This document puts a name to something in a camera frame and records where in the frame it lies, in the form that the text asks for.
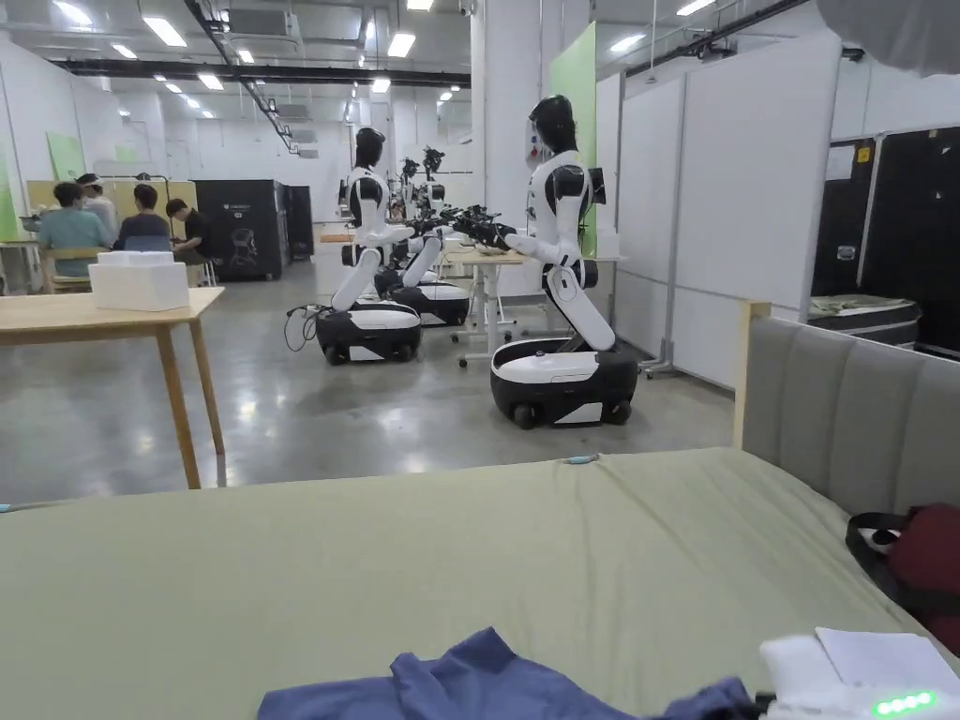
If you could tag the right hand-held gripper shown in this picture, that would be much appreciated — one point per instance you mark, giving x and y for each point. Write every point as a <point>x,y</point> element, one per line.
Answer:
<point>862,675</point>

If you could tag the dark blue shirt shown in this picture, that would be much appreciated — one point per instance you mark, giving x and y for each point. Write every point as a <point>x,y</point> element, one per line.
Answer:
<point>480,679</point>

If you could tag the dark red and black bag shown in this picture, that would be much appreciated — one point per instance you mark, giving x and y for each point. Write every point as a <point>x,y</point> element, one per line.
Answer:
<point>926,555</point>

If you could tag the grey padded headboard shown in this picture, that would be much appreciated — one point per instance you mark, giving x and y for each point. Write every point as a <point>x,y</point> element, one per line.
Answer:
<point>847,405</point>

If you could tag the stacked mattress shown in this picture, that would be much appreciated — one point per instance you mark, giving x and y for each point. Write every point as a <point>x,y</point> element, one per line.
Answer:
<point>862,319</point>

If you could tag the black flight case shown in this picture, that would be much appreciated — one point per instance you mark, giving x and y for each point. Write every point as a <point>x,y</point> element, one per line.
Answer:
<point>889,225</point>

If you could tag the white and black humanoid robot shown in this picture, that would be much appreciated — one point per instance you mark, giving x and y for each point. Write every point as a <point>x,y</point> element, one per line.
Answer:
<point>559,300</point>
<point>429,255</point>
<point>369,262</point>

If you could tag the white desk with wooden top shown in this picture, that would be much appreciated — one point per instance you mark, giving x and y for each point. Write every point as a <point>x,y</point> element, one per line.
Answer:
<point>487,292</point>

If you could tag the bed with pale green sheet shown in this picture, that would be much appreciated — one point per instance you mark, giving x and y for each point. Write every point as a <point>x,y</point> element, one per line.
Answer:
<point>300,570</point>

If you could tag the large black crate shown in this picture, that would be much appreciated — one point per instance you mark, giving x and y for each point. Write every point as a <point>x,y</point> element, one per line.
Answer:
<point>240,229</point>

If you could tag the group of people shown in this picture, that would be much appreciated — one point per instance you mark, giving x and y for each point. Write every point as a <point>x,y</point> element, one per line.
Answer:
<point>120,225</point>

